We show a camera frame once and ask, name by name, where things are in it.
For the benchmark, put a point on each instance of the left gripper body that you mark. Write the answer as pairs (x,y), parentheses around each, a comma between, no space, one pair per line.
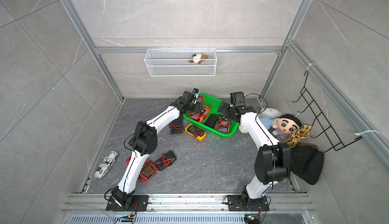
(195,107)

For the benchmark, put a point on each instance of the white wire wall basket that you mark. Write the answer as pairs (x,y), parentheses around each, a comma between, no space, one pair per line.
(171,62)

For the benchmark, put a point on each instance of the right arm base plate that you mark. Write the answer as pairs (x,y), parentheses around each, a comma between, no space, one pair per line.
(243,203)

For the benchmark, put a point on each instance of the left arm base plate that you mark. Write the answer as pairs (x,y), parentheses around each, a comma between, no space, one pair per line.
(140,202)

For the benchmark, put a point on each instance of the red flat multimeter case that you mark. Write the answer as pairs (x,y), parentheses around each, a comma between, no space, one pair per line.
(149,169)

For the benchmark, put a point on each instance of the yellow multimeter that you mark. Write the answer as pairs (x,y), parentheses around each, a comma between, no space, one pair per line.
(196,132)

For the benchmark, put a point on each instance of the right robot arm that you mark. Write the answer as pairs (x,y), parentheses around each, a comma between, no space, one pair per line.
(273,160)

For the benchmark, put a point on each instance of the green plastic basket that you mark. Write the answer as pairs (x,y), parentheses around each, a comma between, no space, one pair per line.
(214,104)

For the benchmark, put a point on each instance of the black multimeter far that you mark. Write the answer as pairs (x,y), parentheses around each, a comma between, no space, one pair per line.
(176,129)

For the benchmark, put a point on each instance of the white black patterned tool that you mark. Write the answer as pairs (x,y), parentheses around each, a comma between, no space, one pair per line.
(106,164)

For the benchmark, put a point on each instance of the black wire wall rack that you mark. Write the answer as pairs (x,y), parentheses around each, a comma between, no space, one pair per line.
(326,129)

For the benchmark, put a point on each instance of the small brown white plush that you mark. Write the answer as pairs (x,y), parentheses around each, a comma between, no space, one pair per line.
(198,58)

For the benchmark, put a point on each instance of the cartoon boy plush doll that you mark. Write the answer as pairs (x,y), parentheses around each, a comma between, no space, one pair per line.
(285,126)

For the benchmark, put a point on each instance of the white blue plush bear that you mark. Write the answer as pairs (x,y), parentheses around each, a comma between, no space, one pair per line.
(268,116)

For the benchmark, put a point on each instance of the black multimeter face down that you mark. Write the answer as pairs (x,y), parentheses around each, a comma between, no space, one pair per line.
(211,121)

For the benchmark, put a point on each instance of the red multimeter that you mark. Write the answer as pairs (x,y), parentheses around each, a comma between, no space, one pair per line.
(194,114)

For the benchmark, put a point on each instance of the black fabric bag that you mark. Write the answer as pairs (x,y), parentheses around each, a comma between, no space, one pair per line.
(307,163)

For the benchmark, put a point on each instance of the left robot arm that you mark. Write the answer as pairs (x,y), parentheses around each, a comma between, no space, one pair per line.
(144,142)

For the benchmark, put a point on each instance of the orange multimeter with leads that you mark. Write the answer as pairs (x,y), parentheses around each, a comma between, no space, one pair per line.
(204,113)

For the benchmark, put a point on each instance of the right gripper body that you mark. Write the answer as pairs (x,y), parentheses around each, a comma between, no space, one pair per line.
(227,110)

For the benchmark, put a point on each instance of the leopard print cloth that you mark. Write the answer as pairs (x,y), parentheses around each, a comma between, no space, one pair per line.
(298,135)

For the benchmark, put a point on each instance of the small black multimeter with leads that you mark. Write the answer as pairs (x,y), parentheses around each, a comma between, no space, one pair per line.
(165,160)

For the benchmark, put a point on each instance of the orange grey Victor multimeter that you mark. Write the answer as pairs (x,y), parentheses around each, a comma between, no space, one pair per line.
(223,125)

